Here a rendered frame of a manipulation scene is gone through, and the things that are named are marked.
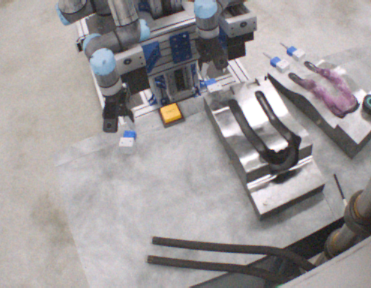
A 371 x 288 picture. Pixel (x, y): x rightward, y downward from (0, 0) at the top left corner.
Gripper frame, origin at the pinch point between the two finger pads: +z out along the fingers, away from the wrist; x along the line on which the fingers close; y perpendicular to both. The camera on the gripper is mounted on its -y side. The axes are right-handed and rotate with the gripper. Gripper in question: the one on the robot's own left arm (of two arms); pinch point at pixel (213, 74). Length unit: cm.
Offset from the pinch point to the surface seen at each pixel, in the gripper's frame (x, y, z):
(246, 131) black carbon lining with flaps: -1.5, -24.5, 5.2
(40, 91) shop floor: 88, 124, 93
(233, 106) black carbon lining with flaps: -1.5, -13.3, 4.7
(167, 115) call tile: 20.5, -3.7, 9.5
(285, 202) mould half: -3, -54, 7
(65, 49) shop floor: 62, 159, 92
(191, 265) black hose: 33, -61, 8
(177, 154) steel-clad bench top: 22.4, -18.1, 13.3
